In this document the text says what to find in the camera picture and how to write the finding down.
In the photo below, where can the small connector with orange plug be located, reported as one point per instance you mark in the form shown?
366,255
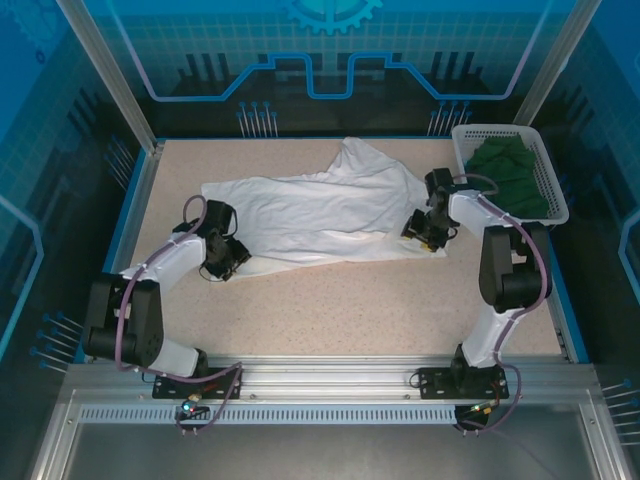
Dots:
485,409

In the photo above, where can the aluminium frame post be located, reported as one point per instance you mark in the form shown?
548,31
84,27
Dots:
555,65
110,80

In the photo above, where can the white t-shirt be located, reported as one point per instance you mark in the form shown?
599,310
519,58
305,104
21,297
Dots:
325,210

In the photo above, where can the white plastic basket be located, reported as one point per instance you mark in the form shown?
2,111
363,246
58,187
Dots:
550,185

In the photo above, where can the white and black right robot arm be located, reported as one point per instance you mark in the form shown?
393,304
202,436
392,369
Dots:
495,330

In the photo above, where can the dark green t-shirt pile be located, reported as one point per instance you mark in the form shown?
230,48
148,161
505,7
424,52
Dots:
505,180

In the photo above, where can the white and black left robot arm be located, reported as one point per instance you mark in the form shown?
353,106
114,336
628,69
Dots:
165,257

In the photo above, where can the small connector with green light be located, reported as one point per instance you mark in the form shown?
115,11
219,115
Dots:
189,407

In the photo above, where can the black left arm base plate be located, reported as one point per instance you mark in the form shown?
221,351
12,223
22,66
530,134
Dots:
222,393

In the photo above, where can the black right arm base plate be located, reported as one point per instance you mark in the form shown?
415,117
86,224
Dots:
432,382

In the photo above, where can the aluminium mounting rail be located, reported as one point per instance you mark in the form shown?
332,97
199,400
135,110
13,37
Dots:
325,380

